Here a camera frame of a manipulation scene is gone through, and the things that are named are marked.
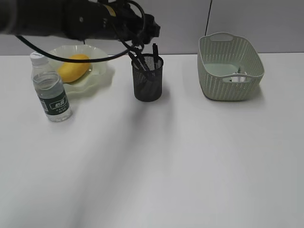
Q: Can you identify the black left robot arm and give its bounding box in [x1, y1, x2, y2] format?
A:
[0, 0, 160, 44]

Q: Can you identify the clear plastic water bottle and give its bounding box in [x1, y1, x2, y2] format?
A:
[29, 52, 72, 122]

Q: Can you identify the black marker pen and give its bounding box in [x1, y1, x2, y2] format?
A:
[152, 43, 159, 70]
[135, 49, 152, 81]
[128, 52, 147, 85]

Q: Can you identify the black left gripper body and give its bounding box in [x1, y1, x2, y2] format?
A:
[78, 0, 147, 41]

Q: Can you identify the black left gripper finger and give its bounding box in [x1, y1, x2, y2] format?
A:
[142, 14, 161, 45]

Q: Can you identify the pale green woven plastic basket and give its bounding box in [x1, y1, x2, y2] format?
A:
[197, 32, 265, 101]

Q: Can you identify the yellow mango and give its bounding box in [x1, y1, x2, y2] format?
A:
[57, 62, 91, 83]

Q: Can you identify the black wall cable right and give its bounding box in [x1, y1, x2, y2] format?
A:
[204, 0, 213, 37]

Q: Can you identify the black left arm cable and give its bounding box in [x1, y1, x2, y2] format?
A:
[14, 0, 147, 64]

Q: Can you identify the white waste paper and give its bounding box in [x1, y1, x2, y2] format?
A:
[228, 66, 247, 83]

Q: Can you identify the black mesh pen holder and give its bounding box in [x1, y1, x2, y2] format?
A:
[133, 53, 164, 102]

